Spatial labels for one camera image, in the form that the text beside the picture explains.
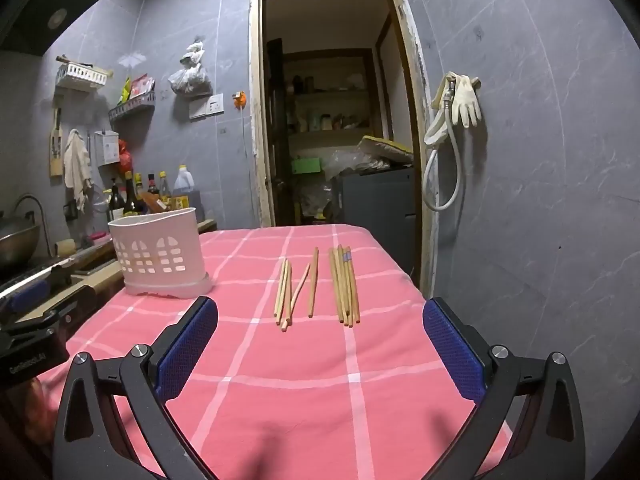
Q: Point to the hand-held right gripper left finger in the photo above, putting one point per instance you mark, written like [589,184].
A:
[187,355]

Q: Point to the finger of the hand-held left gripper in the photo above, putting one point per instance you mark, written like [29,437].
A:
[45,317]
[27,296]

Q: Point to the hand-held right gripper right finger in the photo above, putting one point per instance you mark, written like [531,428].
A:
[455,355]

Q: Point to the white plastic utensil holder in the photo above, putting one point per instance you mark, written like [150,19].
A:
[165,230]

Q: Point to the bunch of wooden chopsticks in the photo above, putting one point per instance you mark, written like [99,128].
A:
[342,285]

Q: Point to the metal wok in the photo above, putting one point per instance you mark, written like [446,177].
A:
[17,245]

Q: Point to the yellow sponge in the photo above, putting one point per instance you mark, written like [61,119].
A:
[65,250]

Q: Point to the curved metal faucet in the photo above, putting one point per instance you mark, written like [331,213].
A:
[46,230]

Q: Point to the beige kitchen counter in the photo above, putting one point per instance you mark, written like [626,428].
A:
[105,280]

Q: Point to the pink plastic container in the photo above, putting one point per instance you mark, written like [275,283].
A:
[100,236]

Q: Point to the pink checked tablecloth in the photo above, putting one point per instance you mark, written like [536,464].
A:
[300,425]

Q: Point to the wooden knife holder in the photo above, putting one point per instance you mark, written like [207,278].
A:
[56,165]

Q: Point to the row of sauce bottles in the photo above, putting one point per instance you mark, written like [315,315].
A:
[132,200]

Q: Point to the white hanging towel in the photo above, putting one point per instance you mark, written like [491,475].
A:
[75,160]

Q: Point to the grey cabinet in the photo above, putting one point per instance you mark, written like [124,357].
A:
[380,210]

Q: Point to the red plastic bag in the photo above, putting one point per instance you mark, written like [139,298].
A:
[125,160]

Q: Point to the clear oil jug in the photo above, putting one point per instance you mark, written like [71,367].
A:
[182,187]

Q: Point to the cushion with yellow trim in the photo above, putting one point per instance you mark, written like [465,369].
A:
[385,149]

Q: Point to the clear plastic sheeting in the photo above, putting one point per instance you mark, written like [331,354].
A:
[350,162]

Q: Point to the green box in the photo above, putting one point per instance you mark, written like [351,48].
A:
[306,166]

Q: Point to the yellow snack packet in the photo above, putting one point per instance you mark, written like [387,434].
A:
[125,90]

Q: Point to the dark wooden door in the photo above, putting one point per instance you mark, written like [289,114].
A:
[276,135]

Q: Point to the red and white snack packet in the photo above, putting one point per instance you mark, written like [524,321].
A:
[141,85]

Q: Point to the wooden pantry shelf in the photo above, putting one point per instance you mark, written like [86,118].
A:
[330,135]

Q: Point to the pale green jar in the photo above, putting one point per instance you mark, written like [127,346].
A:
[315,120]

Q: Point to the clear plastic bag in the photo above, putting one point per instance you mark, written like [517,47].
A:
[190,82]

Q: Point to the black range hood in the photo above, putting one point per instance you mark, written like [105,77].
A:
[35,15]

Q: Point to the small white plastic bag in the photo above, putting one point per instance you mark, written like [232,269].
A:
[194,55]

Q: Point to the white wall box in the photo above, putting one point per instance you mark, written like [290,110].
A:
[107,150]

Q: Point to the grey wall rack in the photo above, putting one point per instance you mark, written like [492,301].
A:
[132,106]

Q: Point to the white wall rack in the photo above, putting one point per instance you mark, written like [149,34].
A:
[82,77]

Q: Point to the white wall socket panel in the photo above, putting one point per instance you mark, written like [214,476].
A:
[215,106]

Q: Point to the worn door frame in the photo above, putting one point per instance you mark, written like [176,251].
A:
[257,110]

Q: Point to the orange wall plug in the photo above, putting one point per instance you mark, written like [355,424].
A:
[240,99]

